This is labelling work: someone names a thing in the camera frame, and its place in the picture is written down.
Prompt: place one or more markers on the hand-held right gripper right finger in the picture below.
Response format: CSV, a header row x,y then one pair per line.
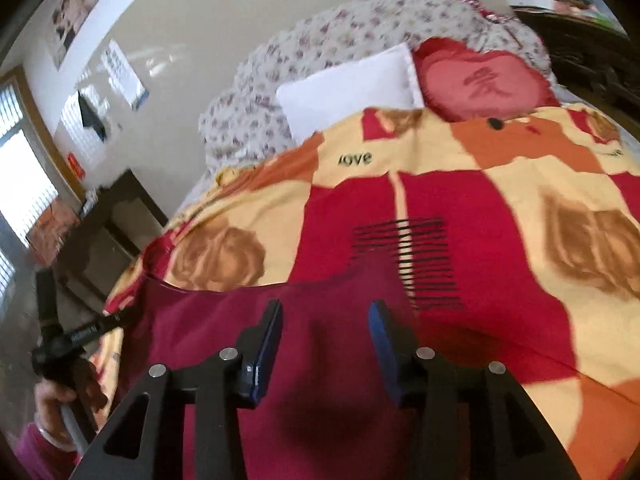
x,y
382,345

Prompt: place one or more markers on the person's left hand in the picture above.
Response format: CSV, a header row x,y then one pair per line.
x,y
50,405

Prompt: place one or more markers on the white flat box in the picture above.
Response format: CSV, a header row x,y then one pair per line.
x,y
530,1

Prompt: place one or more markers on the white pillow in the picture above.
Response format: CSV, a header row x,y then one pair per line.
x,y
350,90

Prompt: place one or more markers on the window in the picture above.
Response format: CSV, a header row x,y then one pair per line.
x,y
25,170

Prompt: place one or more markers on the maroon knit garment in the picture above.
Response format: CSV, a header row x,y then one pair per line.
x,y
325,385

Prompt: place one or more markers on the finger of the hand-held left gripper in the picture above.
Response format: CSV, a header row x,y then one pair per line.
x,y
46,305
97,329

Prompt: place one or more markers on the orange patterned cloth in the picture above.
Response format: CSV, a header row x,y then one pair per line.
x,y
52,230

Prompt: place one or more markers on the dark carved wooden cabinet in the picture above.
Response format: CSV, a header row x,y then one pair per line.
x,y
590,50

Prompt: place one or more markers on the person's left forearm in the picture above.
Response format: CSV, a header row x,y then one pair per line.
x,y
42,457

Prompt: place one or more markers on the printed fleece blanket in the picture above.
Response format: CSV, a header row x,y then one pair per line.
x,y
500,210

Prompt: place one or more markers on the red heart-shaped cushion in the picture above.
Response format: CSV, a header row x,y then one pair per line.
x,y
480,85

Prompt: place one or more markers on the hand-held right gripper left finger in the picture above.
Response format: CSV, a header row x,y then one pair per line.
x,y
267,350

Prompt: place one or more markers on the dark wooden nightstand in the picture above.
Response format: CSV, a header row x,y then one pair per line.
x,y
115,220

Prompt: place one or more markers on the floral quilt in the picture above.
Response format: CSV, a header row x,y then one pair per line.
x,y
325,35

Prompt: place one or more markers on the small red wall sign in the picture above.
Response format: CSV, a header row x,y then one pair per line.
x,y
75,165

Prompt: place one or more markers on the wall poster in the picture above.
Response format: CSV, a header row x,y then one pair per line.
x,y
72,15

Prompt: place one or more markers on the wall calendar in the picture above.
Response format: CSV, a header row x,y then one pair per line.
x,y
125,75

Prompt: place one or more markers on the black wall-mounted device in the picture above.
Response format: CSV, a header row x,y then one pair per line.
x,y
92,115

